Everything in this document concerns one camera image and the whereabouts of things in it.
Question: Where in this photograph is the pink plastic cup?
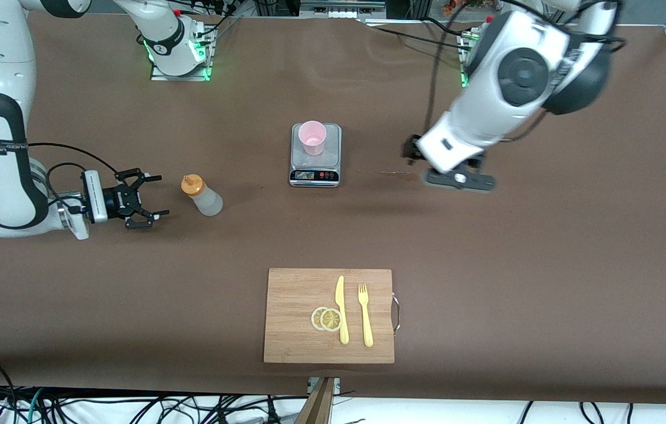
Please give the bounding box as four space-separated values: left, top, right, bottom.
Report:
299 120 327 157

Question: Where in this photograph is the brown table cover sheet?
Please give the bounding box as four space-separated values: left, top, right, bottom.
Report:
0 11 666 406

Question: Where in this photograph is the silver digital kitchen scale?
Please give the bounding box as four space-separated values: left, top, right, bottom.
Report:
289 122 343 188

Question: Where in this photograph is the grey power strip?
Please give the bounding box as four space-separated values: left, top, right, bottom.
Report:
300 0 386 19

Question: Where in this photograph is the yellow plastic fork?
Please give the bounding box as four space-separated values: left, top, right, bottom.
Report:
357 283 375 348

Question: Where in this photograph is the yellow plastic knife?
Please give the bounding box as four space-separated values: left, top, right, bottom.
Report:
334 275 350 346

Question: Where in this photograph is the wooden cutting board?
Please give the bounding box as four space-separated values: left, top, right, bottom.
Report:
263 268 402 365

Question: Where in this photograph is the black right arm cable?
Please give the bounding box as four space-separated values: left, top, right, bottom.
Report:
0 143 118 224

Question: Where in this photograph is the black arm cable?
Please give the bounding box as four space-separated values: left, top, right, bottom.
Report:
0 143 118 224
424 0 545 139

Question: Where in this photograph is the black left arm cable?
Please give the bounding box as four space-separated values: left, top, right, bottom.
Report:
424 0 545 139

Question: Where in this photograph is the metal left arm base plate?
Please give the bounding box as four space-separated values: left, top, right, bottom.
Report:
458 31 478 89

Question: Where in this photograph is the black cable on table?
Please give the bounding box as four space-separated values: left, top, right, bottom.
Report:
359 18 469 54

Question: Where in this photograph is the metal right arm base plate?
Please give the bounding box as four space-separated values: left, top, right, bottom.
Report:
150 22 214 82

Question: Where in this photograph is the teal floor cable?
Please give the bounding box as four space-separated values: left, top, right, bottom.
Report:
28 387 46 424

